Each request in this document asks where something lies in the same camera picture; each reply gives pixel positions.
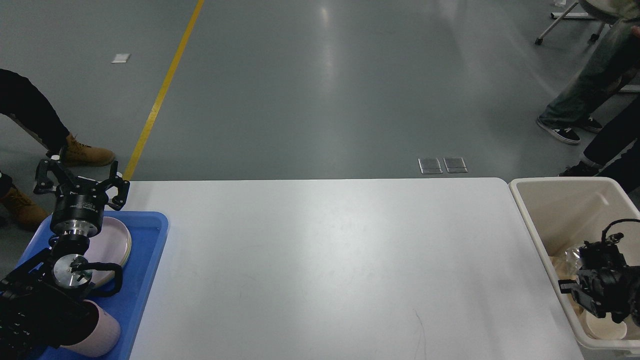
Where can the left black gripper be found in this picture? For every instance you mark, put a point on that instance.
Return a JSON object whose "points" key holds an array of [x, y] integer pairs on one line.
{"points": [[78, 213]]}

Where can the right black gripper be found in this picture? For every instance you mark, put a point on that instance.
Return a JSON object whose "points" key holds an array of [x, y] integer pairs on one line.
{"points": [[590, 303]]}

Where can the large brown paper bag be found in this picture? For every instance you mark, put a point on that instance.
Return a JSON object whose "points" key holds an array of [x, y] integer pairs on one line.
{"points": [[561, 268]]}

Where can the white bowl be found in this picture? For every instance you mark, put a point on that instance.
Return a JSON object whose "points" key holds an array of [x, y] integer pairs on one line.
{"points": [[602, 328]]}

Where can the pink plate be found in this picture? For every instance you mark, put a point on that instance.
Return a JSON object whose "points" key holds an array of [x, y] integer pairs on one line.
{"points": [[112, 245]]}

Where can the pink cup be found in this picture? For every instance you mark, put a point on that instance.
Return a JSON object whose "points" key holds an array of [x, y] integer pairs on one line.
{"points": [[95, 335]]}

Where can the clear plastic wrapper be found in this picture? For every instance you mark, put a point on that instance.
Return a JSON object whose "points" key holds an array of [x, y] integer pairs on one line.
{"points": [[573, 256]]}

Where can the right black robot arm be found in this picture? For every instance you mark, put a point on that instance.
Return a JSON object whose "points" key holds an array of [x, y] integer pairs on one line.
{"points": [[605, 284]]}

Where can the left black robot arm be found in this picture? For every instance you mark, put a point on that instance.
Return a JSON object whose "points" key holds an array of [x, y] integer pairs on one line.
{"points": [[44, 299]]}

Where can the beige plastic bin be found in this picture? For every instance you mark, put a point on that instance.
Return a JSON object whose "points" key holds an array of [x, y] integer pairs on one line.
{"points": [[562, 212]]}

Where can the blue plastic tray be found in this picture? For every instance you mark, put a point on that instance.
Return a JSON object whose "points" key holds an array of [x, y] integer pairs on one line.
{"points": [[148, 231]]}

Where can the person with tan boots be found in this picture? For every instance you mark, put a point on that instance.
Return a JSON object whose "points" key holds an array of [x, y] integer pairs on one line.
{"points": [[22, 102]]}

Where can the grey floor plate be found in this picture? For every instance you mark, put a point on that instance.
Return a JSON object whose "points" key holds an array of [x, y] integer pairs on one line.
{"points": [[430, 165], [455, 165]]}

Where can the person in dark trousers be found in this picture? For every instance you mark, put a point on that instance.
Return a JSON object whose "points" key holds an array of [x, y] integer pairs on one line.
{"points": [[614, 152]]}

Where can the person in grey trousers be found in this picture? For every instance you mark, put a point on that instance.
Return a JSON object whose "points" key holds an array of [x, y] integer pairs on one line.
{"points": [[615, 56]]}

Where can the rolling chair base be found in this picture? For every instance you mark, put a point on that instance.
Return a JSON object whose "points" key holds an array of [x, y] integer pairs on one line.
{"points": [[570, 15]]}

